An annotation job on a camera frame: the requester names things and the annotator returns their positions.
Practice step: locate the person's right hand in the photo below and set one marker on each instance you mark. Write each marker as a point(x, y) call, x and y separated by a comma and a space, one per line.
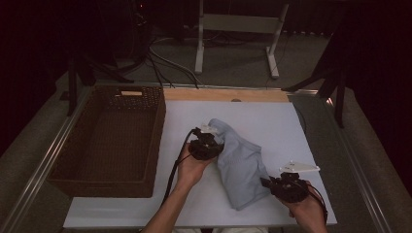
point(307, 213)

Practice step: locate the aluminium frame rail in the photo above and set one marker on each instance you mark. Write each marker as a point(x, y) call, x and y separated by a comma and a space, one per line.
point(226, 86)
point(39, 171)
point(356, 168)

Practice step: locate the white foam board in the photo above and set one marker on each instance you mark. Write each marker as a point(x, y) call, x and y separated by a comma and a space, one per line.
point(275, 129)

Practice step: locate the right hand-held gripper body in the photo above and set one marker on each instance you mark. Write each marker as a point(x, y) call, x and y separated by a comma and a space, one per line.
point(290, 189)

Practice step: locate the black tripod stand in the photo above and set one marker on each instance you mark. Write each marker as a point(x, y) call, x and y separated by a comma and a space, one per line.
point(73, 84)
point(338, 97)

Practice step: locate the person's left hand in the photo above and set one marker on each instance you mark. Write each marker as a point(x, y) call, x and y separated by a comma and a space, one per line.
point(191, 171)

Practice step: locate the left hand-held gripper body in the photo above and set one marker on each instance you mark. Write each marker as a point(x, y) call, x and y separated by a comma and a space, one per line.
point(204, 149)

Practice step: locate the white metal stand frame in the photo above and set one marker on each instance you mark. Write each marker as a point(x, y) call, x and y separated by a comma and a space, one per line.
point(239, 23)

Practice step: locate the brown wicker basket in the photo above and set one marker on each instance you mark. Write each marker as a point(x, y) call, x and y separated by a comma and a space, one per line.
point(107, 145)

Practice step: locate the wooden board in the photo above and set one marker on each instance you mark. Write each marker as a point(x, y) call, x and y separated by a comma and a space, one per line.
point(210, 94)

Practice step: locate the light blue tank top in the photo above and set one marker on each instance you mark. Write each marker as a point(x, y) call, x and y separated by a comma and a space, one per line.
point(239, 168)

